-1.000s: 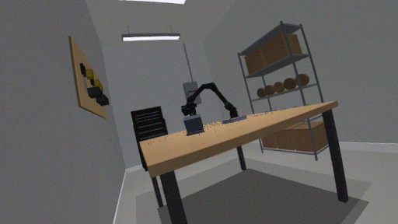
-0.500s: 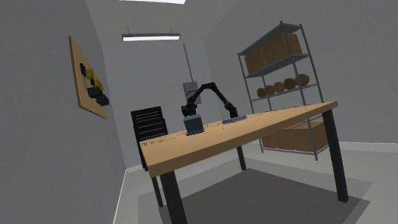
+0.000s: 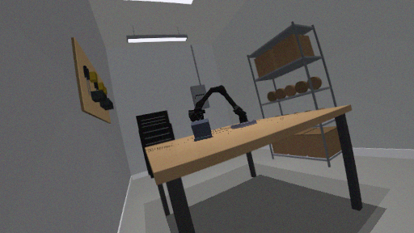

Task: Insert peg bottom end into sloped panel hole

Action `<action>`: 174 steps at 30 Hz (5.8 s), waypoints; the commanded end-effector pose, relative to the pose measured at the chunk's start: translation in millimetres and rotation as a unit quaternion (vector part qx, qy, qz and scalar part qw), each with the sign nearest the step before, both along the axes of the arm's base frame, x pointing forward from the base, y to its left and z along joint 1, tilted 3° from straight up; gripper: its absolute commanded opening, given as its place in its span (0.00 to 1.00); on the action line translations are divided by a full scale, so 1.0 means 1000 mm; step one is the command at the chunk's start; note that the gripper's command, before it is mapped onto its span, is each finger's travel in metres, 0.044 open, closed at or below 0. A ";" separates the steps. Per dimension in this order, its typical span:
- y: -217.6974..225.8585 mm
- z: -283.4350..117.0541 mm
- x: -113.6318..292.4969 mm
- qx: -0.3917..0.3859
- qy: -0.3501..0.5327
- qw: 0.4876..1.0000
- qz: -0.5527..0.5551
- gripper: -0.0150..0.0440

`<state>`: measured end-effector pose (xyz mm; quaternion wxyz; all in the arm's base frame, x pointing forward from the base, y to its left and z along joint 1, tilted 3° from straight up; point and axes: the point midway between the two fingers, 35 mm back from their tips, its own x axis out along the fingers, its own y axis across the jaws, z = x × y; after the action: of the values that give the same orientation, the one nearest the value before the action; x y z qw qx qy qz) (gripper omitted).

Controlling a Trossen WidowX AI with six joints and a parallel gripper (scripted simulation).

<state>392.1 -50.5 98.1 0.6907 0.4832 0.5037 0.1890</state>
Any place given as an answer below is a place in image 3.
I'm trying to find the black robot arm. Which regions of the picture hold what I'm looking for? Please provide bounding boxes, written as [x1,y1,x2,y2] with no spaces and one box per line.
[188,85,249,124]

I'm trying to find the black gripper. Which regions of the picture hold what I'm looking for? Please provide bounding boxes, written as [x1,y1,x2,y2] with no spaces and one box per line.
[194,107,204,121]

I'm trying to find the grey sloped panel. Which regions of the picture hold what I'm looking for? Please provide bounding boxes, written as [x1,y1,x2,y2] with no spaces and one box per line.
[191,118,212,142]

